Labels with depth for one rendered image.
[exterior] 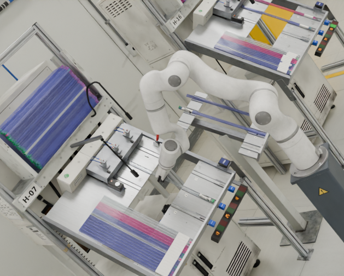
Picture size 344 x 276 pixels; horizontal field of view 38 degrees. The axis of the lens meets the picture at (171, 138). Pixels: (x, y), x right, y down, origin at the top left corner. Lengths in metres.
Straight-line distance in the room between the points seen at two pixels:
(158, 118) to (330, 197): 0.85
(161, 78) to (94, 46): 2.60
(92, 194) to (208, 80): 0.89
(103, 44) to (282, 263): 2.60
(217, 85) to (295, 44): 1.31
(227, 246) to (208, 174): 0.55
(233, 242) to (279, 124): 1.08
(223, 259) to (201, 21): 1.51
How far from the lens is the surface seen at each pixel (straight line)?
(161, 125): 2.25
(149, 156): 2.68
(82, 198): 2.59
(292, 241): 2.95
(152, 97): 2.18
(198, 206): 2.52
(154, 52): 3.50
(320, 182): 2.32
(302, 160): 2.27
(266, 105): 2.07
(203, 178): 2.60
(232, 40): 3.28
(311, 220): 3.21
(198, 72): 2.14
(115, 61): 4.71
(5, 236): 4.05
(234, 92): 2.12
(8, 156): 2.50
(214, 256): 2.93
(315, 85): 3.84
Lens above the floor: 1.96
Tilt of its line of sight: 20 degrees down
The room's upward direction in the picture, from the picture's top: 42 degrees counter-clockwise
